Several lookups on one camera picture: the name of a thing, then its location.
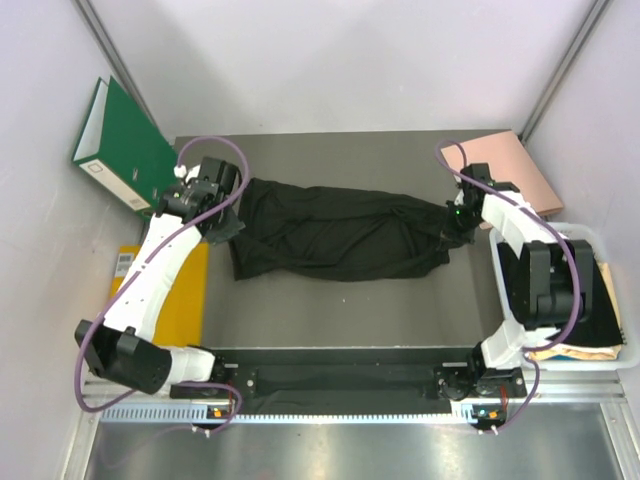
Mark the green lever arch binder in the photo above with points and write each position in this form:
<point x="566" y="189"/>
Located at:
<point x="122" y="150"/>

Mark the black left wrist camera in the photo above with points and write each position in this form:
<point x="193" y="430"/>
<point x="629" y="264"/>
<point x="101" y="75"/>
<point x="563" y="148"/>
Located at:
<point x="219" y="172"/>

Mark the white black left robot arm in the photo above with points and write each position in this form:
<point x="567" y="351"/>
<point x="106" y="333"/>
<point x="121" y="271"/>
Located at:
<point x="118" y="346"/>

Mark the black printed t-shirt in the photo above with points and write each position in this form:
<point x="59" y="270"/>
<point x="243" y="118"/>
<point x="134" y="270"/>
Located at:
<point x="338" y="234"/>

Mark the folded black t-shirt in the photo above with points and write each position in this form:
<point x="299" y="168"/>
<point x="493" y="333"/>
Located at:
<point x="607" y="310"/>

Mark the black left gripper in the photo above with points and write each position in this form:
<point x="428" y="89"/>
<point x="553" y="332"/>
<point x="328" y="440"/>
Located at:
<point x="228" y="230"/>

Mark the pink paper folder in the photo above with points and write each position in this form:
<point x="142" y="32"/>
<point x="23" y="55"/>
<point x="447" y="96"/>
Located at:
<point x="511" y="166"/>

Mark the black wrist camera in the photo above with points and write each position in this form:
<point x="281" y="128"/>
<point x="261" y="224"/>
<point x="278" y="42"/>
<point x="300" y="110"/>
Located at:
<point x="219" y="172"/>
<point x="479" y="172"/>

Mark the grey slotted cable duct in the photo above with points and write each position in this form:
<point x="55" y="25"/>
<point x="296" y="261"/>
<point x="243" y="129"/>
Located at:
<point x="200" y="413"/>

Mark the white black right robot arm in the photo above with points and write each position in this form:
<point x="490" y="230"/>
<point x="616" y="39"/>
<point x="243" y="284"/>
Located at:
<point x="498" y="359"/>

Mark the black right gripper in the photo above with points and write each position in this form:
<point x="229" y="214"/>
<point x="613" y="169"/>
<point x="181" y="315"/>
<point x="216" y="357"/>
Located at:
<point x="451" y="236"/>

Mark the yellow folder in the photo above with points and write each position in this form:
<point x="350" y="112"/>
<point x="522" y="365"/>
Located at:
<point x="181" y="318"/>

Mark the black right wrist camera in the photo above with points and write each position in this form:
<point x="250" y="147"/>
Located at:
<point x="479" y="172"/>

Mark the white plastic basket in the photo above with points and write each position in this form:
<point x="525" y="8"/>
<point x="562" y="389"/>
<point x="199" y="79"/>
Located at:
<point x="628" y="357"/>

